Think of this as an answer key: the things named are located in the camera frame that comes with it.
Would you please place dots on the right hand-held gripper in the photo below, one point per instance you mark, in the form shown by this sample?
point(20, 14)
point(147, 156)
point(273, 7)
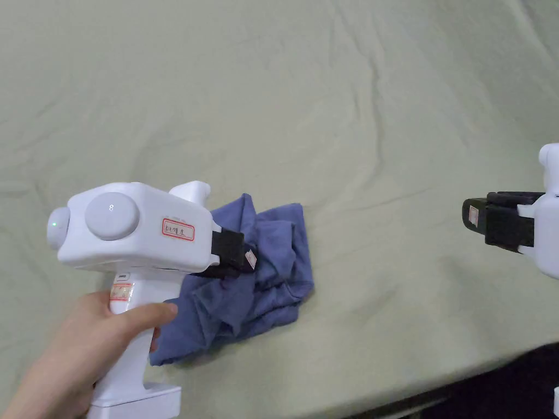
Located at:
point(548, 235)

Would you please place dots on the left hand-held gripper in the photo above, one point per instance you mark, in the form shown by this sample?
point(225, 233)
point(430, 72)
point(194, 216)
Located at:
point(131, 235)

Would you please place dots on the blue shirt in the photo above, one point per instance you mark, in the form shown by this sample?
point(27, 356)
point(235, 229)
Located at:
point(270, 266)

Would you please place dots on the person's left hand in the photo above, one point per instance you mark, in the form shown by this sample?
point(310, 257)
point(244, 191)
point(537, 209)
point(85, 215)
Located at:
point(74, 349)

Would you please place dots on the bed with pale green sheet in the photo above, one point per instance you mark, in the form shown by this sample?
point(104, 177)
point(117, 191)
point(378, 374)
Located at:
point(305, 109)

